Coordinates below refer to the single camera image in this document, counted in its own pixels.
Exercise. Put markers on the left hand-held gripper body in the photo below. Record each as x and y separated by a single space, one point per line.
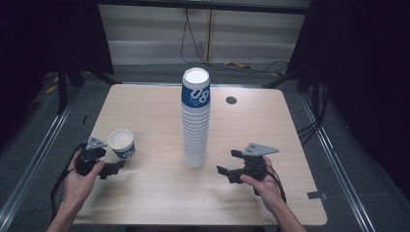
92 154

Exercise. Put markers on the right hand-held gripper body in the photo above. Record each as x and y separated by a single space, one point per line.
254 164

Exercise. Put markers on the single blue white paper cup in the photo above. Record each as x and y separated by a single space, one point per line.
122 141

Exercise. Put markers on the tall stack of paper cups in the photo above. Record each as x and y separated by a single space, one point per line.
194 135

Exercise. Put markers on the person's right hand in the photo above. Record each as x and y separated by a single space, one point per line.
266 190

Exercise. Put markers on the person's left hand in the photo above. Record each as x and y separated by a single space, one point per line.
79 185

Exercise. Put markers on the round grey table grommet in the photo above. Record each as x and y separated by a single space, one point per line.
231 100

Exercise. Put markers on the grey tape strip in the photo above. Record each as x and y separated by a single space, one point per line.
317 195

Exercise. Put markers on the black metal stand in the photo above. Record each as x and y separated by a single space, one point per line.
63 87
283 79

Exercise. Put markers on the yellow strip on floor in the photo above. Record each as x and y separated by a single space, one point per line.
238 64
51 88

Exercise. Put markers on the black curtain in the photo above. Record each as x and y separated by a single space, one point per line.
364 64
38 48

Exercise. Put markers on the thin vertical pole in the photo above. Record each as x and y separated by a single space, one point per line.
209 35

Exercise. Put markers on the black overhead beam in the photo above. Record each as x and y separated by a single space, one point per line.
206 6

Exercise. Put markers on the metal floor rail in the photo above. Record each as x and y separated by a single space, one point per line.
338 164
35 161

